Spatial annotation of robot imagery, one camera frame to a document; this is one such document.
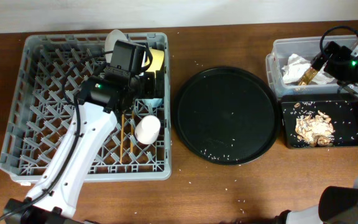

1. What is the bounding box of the light blue plastic cup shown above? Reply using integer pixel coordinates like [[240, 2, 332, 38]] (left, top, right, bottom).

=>
[[142, 98, 163, 108]]

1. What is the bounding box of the yellow bowl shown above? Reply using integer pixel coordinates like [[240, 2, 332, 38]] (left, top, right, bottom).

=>
[[144, 48, 165, 72]]

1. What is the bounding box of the wooden chopstick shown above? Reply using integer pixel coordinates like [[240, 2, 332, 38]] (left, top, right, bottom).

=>
[[119, 114, 125, 164], [129, 111, 134, 153]]

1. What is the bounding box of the gold foil wrapper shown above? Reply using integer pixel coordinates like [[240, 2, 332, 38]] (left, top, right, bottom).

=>
[[298, 57, 326, 86]]

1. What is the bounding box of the pink plastic cup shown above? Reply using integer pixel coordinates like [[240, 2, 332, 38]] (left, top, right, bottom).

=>
[[135, 115, 161, 144]]

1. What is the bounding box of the white tissue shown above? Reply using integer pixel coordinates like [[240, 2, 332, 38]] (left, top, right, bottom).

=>
[[282, 54, 334, 85]]

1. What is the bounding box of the white round plate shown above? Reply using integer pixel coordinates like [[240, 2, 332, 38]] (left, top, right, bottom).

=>
[[104, 29, 127, 52]]

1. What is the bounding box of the peanut shells and rice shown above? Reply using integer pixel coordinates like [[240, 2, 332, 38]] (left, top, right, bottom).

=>
[[292, 103, 335, 147]]

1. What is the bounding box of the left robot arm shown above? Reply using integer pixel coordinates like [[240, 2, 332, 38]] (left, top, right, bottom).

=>
[[0, 40, 164, 223]]

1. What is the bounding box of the clear plastic waste bin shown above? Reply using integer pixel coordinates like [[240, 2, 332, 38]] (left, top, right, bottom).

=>
[[265, 34, 358, 101]]

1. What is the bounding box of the grey dishwasher rack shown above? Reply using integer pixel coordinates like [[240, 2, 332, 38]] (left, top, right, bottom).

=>
[[0, 34, 172, 184]]

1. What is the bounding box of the black rectangular waste bin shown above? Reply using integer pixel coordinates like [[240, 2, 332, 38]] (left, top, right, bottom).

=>
[[280, 94, 358, 149]]

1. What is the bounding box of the round black tray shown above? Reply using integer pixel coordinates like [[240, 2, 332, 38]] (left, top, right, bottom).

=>
[[172, 67, 281, 166]]

